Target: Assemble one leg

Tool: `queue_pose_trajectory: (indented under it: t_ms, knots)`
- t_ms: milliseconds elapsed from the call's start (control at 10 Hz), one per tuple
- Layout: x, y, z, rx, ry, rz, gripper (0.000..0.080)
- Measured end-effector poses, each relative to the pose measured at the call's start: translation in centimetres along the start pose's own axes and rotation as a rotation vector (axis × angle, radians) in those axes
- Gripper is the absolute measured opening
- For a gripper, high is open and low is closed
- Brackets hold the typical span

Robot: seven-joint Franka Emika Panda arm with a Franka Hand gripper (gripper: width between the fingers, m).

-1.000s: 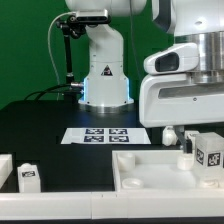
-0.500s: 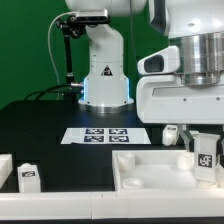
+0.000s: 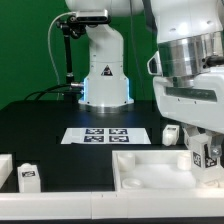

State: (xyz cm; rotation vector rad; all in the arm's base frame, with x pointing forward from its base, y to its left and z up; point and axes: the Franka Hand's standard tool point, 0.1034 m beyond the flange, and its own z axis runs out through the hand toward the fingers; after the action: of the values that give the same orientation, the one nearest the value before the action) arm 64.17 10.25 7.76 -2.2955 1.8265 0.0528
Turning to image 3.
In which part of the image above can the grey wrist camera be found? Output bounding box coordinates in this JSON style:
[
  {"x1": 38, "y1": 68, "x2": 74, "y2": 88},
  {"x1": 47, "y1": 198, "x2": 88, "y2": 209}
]
[{"x1": 147, "y1": 51, "x2": 162, "y2": 76}]

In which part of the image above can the grey camera on stand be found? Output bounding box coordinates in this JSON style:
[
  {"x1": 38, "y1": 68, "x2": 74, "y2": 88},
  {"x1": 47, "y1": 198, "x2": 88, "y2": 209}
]
[{"x1": 75, "y1": 9, "x2": 110, "y2": 24}]

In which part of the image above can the white U-shaped fence frame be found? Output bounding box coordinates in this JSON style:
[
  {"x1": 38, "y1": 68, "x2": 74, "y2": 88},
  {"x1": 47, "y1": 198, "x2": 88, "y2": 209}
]
[{"x1": 0, "y1": 152, "x2": 224, "y2": 222}]

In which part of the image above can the black camera stand with cable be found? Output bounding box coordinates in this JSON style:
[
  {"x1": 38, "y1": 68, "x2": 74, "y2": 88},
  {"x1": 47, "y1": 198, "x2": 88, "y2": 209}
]
[{"x1": 25, "y1": 12, "x2": 86, "y2": 101}]

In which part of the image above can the white sheet with fiducial tags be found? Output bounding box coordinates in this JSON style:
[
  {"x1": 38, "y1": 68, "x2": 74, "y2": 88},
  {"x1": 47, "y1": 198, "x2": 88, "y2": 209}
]
[{"x1": 61, "y1": 128, "x2": 151, "y2": 144}]

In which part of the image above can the white square table top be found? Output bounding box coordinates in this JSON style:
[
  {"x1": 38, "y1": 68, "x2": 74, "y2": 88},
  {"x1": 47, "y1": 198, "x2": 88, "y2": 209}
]
[{"x1": 112, "y1": 150, "x2": 224, "y2": 191}]

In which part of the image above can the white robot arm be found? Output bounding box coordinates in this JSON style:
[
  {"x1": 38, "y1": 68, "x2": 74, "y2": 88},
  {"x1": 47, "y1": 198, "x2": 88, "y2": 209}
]
[{"x1": 65, "y1": 0, "x2": 224, "y2": 158}]

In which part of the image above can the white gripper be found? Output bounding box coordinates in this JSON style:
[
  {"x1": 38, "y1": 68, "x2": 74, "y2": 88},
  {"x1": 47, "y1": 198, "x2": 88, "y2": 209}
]
[{"x1": 153, "y1": 72, "x2": 224, "y2": 159}]

